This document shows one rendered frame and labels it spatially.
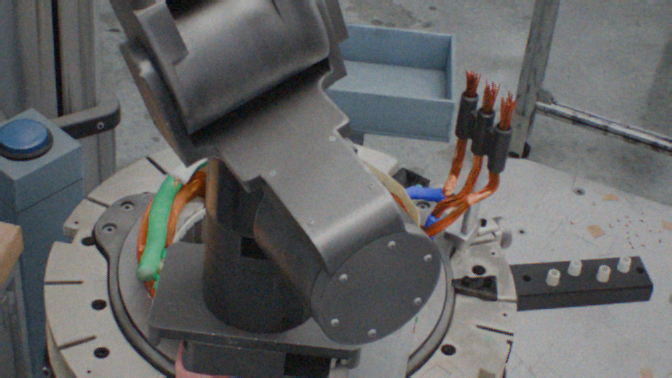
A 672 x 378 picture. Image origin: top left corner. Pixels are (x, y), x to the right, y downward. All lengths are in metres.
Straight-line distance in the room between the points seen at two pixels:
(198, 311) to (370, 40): 0.61
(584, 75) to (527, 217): 1.70
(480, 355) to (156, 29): 0.42
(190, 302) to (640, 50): 2.71
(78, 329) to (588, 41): 2.53
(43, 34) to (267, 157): 0.74
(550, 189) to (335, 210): 1.01
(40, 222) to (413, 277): 0.62
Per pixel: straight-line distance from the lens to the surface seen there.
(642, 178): 2.85
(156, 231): 0.82
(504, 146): 0.82
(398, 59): 1.21
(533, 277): 1.34
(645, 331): 1.35
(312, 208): 0.50
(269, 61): 0.51
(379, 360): 0.76
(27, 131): 1.08
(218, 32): 0.51
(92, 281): 0.87
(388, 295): 0.52
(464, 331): 0.86
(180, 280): 0.64
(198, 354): 0.62
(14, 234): 0.96
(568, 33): 3.27
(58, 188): 1.09
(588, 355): 1.31
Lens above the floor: 1.70
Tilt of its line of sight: 40 degrees down
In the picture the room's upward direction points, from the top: 6 degrees clockwise
